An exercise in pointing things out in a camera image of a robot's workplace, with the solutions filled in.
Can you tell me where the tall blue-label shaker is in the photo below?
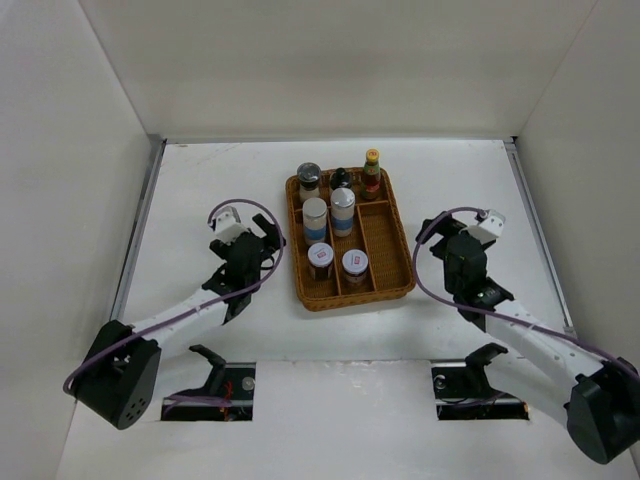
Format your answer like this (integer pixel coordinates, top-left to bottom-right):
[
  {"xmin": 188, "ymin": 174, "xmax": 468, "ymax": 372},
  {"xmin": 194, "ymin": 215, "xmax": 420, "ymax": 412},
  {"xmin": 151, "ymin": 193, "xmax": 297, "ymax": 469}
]
[
  {"xmin": 330, "ymin": 187, "xmax": 356, "ymax": 237},
  {"xmin": 302, "ymin": 197, "xmax": 327, "ymax": 246}
]

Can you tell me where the spice jar white lid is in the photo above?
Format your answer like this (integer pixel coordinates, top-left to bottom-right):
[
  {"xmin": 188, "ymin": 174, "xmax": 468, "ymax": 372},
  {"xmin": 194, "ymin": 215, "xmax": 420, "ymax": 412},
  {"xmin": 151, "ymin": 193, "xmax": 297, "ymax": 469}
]
[
  {"xmin": 341, "ymin": 249, "xmax": 369, "ymax": 288},
  {"xmin": 307, "ymin": 242, "xmax": 334, "ymax": 281}
]

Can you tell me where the black-top salt grinder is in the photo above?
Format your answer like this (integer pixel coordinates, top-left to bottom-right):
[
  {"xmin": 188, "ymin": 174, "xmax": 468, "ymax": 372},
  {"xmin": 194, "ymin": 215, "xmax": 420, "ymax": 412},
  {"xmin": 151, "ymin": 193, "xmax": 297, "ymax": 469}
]
[{"xmin": 329, "ymin": 167, "xmax": 353, "ymax": 193}]

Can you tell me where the red sauce bottle yellow cap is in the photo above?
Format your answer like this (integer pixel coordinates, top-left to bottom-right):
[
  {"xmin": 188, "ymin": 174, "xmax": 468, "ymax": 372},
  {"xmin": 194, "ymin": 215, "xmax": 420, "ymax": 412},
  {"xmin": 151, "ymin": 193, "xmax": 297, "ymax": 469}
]
[{"xmin": 361, "ymin": 149, "xmax": 381, "ymax": 200}]

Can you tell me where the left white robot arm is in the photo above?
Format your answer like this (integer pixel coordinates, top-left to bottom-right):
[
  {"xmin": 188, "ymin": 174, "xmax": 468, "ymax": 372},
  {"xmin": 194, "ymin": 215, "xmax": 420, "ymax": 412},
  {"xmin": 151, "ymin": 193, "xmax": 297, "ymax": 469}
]
[{"xmin": 63, "ymin": 207, "xmax": 286, "ymax": 430}]

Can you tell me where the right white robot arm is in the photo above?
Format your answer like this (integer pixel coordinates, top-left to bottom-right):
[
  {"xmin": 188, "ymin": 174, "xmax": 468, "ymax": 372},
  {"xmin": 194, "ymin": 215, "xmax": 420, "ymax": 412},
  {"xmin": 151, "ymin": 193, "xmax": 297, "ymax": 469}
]
[{"xmin": 416, "ymin": 207, "xmax": 639, "ymax": 465}]

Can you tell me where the brown wicker divided basket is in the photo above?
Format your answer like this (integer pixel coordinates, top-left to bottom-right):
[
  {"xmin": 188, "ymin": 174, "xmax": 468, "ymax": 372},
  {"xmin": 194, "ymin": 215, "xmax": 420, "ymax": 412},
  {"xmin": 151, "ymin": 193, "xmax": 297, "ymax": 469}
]
[{"xmin": 285, "ymin": 167, "xmax": 415, "ymax": 312}]

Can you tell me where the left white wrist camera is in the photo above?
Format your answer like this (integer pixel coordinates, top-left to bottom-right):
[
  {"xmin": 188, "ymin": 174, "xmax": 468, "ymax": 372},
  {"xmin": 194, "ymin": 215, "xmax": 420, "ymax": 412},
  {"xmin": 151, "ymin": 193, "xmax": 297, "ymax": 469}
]
[{"xmin": 208, "ymin": 205, "xmax": 248, "ymax": 245}]

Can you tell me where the right aluminium frame rail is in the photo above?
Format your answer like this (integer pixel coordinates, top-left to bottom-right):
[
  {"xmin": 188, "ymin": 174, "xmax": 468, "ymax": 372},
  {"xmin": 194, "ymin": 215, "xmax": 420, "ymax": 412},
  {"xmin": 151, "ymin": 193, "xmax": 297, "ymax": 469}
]
[{"xmin": 503, "ymin": 137, "xmax": 577, "ymax": 338}]

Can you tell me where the aluminium frame rail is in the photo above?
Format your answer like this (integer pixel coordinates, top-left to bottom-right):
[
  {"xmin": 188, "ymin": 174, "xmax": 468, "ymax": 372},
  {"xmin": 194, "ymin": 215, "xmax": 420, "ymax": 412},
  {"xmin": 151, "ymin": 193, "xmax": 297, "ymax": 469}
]
[
  {"xmin": 108, "ymin": 134, "xmax": 167, "ymax": 320},
  {"xmin": 503, "ymin": 137, "xmax": 577, "ymax": 338}
]

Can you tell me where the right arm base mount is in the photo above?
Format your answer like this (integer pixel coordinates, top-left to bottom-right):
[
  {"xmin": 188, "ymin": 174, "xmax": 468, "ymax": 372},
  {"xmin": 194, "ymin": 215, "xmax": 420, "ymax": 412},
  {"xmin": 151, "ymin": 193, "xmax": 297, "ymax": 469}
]
[{"xmin": 431, "ymin": 343, "xmax": 529, "ymax": 421}]

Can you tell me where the left aluminium frame rail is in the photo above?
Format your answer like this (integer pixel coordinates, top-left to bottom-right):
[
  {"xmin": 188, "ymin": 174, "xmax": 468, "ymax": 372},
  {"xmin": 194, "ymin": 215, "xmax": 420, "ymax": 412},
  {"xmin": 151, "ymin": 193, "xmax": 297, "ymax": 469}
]
[{"xmin": 108, "ymin": 134, "xmax": 167, "ymax": 320}]

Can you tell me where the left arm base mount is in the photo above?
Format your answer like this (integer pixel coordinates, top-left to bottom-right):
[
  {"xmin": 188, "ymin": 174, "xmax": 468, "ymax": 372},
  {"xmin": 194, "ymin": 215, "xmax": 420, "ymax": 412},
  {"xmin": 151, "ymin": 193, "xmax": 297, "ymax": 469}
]
[{"xmin": 160, "ymin": 344, "xmax": 257, "ymax": 422}]

